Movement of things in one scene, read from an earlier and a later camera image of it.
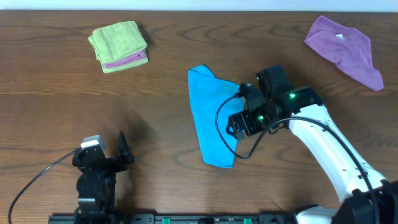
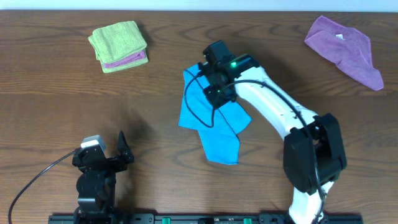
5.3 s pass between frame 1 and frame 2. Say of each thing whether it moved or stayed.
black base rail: stayed
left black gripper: stayed
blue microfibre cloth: moved
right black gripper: moved
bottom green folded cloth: stayed
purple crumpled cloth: stayed
